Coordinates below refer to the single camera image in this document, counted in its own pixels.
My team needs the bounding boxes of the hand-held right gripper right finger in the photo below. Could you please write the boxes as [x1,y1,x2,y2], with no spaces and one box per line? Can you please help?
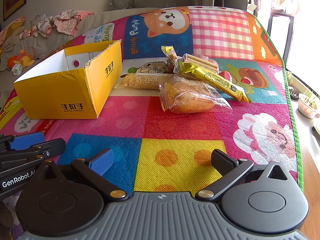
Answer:
[195,149,297,202]

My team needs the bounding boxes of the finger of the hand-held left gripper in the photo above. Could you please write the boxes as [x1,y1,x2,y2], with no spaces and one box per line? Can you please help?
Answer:
[0,131,45,153]
[0,138,67,172]

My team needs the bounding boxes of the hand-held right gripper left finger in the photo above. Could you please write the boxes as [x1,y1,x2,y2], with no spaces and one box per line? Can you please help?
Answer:
[34,148,127,202]

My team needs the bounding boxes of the yellow cardboard box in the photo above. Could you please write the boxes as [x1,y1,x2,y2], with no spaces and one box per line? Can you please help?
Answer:
[13,39,123,120]

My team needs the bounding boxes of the bread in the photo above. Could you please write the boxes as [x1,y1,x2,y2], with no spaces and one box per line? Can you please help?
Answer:
[159,76,233,114]

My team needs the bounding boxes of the long yellow snack packet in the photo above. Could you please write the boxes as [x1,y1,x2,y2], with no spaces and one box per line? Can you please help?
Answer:
[179,61,252,103]

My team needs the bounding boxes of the small red pink packet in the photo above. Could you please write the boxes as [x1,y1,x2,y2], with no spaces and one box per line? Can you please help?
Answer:
[217,71,232,83]

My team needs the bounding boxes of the puffed grain bar packet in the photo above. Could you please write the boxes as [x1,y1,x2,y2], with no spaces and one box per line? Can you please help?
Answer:
[114,73,175,90]

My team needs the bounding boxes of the biscuit sticks clear packet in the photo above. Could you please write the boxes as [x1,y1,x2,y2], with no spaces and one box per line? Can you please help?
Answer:
[174,53,220,74]

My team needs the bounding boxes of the small yellow snack packet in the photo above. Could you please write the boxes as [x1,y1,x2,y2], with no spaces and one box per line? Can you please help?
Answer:
[161,45,178,67]

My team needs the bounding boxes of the colourful cartoon play mat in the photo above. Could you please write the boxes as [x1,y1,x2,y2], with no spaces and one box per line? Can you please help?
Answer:
[0,6,304,233]

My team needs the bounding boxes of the small white plush toy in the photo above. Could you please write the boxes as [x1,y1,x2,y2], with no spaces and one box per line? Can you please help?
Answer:
[11,64,24,76]

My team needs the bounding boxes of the orange plush toy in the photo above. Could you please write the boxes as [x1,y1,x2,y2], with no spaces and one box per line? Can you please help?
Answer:
[7,50,35,68]

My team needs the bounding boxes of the grey sofa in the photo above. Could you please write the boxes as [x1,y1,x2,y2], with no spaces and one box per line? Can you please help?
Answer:
[0,6,160,100]

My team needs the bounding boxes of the small dark plant pot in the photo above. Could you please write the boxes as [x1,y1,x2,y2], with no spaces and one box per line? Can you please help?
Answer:
[287,86,299,101]

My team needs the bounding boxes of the small orange doll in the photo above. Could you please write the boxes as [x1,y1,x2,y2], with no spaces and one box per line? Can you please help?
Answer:
[19,27,34,39]

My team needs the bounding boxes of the yellow pink cloth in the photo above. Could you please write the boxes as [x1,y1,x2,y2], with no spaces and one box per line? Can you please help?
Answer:
[0,15,27,53]

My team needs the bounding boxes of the floral baby clothes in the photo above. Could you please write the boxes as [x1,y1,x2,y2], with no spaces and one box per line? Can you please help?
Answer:
[30,15,53,38]

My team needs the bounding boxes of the pink clothes pile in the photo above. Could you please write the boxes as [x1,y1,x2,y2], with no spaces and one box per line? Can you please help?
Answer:
[51,9,95,36]

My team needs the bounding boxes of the black window frame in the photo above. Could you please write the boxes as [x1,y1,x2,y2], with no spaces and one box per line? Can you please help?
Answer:
[267,9,297,67]

